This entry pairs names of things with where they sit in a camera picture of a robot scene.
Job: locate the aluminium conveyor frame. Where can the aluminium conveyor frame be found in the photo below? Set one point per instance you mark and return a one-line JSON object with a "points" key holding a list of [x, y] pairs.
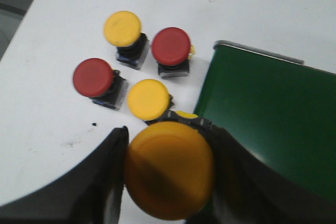
{"points": [[254, 50]]}

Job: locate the yellow mushroom push button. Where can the yellow mushroom push button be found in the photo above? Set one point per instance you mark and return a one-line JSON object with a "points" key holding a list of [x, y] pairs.
{"points": [[169, 167], [123, 29], [148, 100]]}

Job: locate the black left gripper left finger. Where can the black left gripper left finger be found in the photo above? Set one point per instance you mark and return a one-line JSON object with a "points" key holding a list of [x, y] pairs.
{"points": [[91, 192]]}

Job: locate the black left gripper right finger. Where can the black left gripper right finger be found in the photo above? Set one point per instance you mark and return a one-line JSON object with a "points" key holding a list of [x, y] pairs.
{"points": [[247, 191]]}

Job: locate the black push button switch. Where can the black push button switch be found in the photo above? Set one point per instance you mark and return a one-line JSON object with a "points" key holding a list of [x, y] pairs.
{"points": [[172, 49]]}

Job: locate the red mushroom push button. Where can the red mushroom push button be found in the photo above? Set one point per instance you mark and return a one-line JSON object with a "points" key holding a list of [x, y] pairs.
{"points": [[95, 79]]}

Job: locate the green conveyor belt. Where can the green conveyor belt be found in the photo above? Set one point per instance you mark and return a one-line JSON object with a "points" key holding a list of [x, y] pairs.
{"points": [[281, 112]]}

